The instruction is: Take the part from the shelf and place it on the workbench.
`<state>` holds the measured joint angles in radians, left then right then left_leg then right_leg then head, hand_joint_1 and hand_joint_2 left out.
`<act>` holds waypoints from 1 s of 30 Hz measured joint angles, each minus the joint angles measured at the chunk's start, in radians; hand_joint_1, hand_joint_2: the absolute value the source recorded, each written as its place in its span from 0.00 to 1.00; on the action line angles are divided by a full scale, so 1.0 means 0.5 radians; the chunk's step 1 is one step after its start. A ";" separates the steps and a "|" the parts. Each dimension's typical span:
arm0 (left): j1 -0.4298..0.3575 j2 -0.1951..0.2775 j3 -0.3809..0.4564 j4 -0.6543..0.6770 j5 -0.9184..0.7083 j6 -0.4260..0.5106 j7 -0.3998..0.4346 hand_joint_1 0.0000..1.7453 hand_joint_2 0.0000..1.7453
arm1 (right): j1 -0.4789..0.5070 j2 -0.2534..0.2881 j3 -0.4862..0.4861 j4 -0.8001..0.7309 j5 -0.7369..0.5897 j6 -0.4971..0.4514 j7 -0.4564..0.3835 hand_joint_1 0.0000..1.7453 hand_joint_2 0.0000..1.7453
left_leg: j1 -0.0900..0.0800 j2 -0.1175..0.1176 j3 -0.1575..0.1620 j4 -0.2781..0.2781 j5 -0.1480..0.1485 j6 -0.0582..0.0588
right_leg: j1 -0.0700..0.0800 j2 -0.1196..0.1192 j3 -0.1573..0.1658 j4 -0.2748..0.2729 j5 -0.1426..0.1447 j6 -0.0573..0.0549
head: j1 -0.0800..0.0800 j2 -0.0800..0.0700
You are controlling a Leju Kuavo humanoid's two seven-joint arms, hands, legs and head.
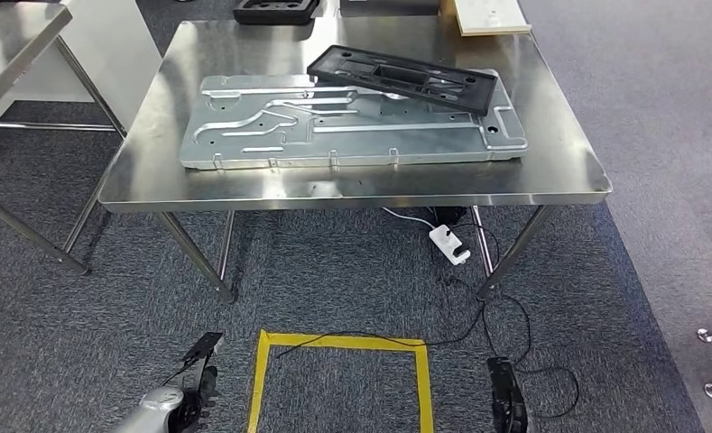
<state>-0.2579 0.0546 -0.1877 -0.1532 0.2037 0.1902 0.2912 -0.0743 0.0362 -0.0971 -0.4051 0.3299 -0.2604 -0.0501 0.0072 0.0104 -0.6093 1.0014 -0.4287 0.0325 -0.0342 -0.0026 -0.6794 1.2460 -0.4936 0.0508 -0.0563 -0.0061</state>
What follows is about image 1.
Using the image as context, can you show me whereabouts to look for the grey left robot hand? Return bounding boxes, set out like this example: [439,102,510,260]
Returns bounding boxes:
[167,364,221,433]

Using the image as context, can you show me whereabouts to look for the black plastic frame part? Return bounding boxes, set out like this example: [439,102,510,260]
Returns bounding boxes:
[306,44,499,117]

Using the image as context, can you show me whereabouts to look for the stainless steel workbench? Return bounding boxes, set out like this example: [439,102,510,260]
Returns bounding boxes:
[97,14,614,305]

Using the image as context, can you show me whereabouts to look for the white power strip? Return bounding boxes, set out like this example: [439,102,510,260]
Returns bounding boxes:
[428,224,471,267]

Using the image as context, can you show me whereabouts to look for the embossed aluminium plate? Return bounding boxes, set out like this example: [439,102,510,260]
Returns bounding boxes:
[179,70,529,171]

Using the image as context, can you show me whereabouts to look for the black foam case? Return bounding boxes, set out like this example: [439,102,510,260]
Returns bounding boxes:
[233,0,322,26]

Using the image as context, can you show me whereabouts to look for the stainless steel side table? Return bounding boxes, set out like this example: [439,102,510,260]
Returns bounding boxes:
[0,0,128,277]

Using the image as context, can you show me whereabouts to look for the grey box with labels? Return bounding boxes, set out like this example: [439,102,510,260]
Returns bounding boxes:
[338,0,441,18]

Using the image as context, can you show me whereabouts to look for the cardboard box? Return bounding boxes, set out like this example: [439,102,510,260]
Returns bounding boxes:
[439,0,533,38]

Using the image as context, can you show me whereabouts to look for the white sheet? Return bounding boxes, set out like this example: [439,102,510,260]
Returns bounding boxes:
[454,0,532,36]

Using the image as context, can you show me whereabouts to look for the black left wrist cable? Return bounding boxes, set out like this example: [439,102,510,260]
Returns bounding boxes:
[160,360,199,390]

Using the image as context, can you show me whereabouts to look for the black floor cable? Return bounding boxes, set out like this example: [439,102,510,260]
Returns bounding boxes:
[274,221,581,419]

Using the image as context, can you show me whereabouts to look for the white power cable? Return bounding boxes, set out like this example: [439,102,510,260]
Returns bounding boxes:
[382,207,438,231]

